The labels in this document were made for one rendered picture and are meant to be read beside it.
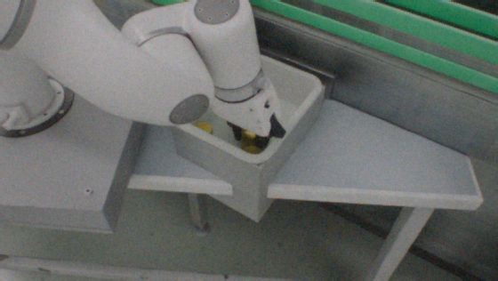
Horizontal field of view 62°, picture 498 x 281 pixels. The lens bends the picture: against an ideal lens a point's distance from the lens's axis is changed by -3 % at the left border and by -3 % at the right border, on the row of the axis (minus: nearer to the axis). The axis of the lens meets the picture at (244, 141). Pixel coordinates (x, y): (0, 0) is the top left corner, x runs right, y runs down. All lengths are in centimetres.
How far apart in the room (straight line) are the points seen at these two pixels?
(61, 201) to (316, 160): 42
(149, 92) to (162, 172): 35
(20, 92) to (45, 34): 39
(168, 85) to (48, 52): 11
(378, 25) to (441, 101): 17
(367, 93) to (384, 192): 19
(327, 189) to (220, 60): 33
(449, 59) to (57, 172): 64
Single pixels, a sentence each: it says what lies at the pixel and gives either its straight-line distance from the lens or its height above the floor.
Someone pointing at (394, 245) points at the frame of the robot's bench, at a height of 50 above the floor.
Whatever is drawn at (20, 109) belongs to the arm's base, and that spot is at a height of 85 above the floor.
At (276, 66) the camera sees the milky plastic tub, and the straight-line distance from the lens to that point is 78.
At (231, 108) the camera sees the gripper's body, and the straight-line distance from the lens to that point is 60.
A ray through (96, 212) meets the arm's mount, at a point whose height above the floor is 81.
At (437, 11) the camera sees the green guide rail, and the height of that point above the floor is 95.
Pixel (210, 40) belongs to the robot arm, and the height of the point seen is 106.
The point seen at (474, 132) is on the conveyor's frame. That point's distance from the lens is 80.
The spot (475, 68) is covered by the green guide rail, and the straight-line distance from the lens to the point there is 75.
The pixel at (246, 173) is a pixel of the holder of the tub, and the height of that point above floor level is 80.
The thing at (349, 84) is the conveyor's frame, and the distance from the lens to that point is 81.
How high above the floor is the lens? 133
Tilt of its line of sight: 49 degrees down
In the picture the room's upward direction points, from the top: straight up
